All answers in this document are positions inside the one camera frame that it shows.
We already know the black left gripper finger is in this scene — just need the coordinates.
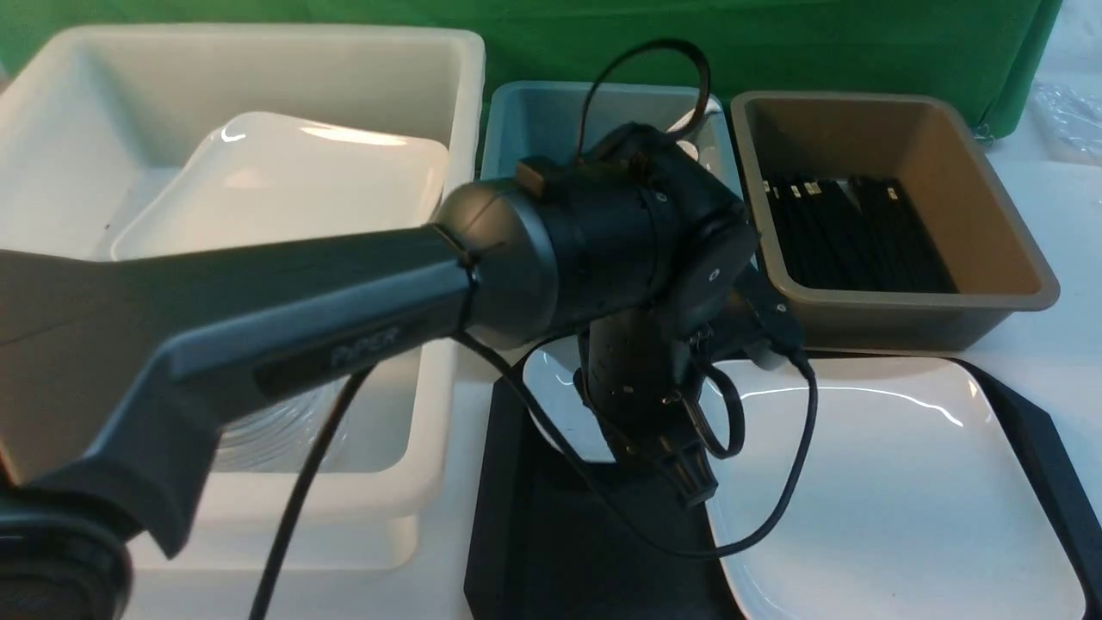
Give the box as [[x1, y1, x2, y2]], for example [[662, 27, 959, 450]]
[[672, 448, 719, 507]]

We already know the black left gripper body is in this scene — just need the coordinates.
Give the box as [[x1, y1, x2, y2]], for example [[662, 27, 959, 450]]
[[575, 267, 804, 482]]

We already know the small white bowl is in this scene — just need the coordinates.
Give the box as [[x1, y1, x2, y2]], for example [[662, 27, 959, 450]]
[[521, 335, 615, 464]]

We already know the large white square plate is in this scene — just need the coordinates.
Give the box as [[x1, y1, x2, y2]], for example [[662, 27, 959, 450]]
[[721, 357, 1087, 619]]

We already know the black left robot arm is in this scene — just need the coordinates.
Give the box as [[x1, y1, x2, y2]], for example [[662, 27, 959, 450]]
[[1, 123, 814, 619]]

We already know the black serving tray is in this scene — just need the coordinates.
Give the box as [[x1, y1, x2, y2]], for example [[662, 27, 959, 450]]
[[464, 356, 1099, 619]]

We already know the pile of black chopsticks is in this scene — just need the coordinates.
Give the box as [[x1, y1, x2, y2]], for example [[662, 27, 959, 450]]
[[761, 174, 959, 294]]

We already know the pile of white soup spoons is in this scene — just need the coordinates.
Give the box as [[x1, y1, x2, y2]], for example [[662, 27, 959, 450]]
[[666, 98, 721, 161]]

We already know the blue plastic spoon bin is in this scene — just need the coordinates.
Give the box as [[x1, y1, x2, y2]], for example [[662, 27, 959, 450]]
[[480, 81, 758, 259]]

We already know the stack of white bowls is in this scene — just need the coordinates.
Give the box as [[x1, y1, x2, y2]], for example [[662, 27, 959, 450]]
[[213, 380, 346, 474]]

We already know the brown plastic chopstick bin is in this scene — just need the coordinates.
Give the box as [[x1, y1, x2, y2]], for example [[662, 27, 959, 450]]
[[730, 91, 1059, 352]]

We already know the stack of white square plates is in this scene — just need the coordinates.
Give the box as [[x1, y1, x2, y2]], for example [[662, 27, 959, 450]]
[[108, 111, 449, 262]]

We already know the green cloth backdrop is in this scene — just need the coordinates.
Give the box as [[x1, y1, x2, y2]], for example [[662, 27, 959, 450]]
[[0, 0, 1065, 139]]

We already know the clear plastic bag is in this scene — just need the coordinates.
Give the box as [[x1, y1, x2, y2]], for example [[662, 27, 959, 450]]
[[1030, 81, 1101, 166]]

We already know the large white plastic tub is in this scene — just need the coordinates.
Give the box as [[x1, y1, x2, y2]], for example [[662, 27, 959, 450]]
[[1, 24, 486, 572]]

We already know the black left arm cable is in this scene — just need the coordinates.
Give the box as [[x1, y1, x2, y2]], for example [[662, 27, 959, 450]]
[[248, 39, 819, 620]]

